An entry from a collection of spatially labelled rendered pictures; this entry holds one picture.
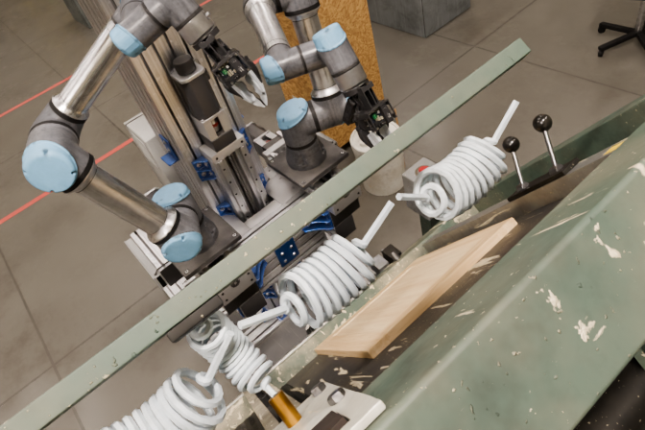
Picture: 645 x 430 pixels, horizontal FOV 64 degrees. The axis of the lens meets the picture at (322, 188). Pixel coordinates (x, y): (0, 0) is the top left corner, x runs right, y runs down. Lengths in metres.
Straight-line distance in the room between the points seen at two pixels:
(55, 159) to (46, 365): 2.12
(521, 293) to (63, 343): 3.08
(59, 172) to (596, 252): 1.16
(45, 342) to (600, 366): 3.19
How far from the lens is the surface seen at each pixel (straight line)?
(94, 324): 3.30
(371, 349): 1.03
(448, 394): 0.39
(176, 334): 0.44
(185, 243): 1.52
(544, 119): 1.14
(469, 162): 0.59
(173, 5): 1.19
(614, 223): 0.49
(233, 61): 1.19
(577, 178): 1.08
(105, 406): 2.97
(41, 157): 1.34
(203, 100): 1.64
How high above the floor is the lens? 2.24
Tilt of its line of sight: 43 degrees down
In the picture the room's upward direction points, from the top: 18 degrees counter-clockwise
